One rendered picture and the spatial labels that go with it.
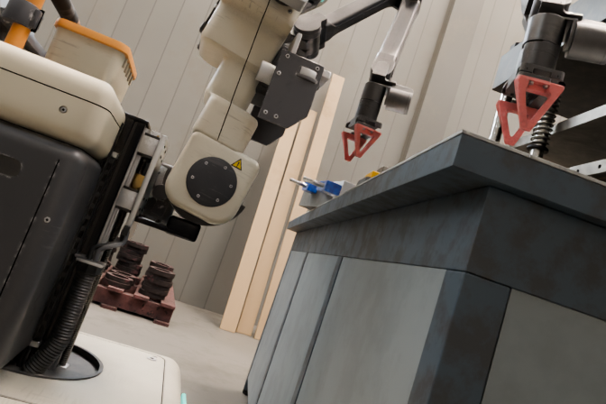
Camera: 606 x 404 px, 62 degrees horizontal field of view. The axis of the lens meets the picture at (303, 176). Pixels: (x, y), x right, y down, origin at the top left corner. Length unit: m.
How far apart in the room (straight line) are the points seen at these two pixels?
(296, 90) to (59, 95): 0.46
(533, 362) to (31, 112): 0.80
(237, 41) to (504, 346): 0.85
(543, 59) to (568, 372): 0.48
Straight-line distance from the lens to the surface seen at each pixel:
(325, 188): 1.25
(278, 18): 1.14
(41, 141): 0.94
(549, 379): 0.58
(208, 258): 4.50
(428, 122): 5.02
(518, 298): 0.56
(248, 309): 4.00
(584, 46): 0.91
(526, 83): 0.83
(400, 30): 1.54
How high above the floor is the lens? 0.63
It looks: 9 degrees up
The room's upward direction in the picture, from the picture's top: 19 degrees clockwise
